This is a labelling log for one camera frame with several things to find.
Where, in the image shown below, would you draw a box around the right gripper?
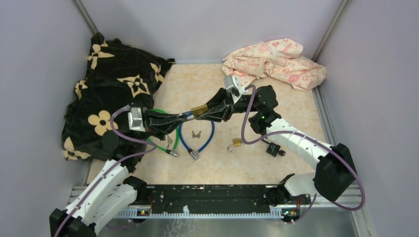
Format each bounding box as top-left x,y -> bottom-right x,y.
194,88 -> 258,123

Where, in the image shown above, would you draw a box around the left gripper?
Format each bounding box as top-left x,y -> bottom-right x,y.
131,107 -> 189,146

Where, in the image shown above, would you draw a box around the large brass padlock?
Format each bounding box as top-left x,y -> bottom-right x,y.
179,104 -> 209,119

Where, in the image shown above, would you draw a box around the green cable lock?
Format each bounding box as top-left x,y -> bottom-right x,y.
156,128 -> 180,157

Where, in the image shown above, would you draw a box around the blue lock keys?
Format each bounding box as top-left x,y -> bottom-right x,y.
192,130 -> 202,138

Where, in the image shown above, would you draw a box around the small brass padlock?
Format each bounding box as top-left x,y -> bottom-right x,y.
227,138 -> 242,153

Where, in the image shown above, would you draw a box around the blue cable lock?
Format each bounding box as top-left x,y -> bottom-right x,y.
178,113 -> 215,161

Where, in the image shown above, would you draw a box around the black padlock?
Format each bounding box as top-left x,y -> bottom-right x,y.
262,140 -> 286,157

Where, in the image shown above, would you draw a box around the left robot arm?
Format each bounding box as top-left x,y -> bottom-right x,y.
49,106 -> 192,237

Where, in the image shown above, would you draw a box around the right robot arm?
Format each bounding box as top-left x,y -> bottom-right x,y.
192,85 -> 360,203

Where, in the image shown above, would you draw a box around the black floral blanket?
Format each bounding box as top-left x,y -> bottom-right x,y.
61,33 -> 175,172

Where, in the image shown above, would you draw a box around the crumpled printed paper bag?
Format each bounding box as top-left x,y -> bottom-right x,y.
221,38 -> 327,91

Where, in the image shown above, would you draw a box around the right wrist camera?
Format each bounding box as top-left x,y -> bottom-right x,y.
223,75 -> 247,97

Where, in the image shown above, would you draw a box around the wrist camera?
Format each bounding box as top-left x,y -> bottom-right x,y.
128,107 -> 146,132
223,75 -> 247,97

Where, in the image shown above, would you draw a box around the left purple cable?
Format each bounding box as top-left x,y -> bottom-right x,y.
54,105 -> 158,237

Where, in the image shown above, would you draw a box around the purple cable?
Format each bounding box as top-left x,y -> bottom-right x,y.
54,105 -> 158,237
241,84 -> 366,225

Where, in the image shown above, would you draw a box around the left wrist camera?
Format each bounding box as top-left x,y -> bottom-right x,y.
128,107 -> 146,132

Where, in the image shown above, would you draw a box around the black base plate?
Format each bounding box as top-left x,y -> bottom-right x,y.
134,185 -> 311,214

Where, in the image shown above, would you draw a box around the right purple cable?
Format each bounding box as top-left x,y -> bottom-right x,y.
241,84 -> 366,225

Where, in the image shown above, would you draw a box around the aluminium frame rail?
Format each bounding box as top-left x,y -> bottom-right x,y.
68,185 -> 365,219

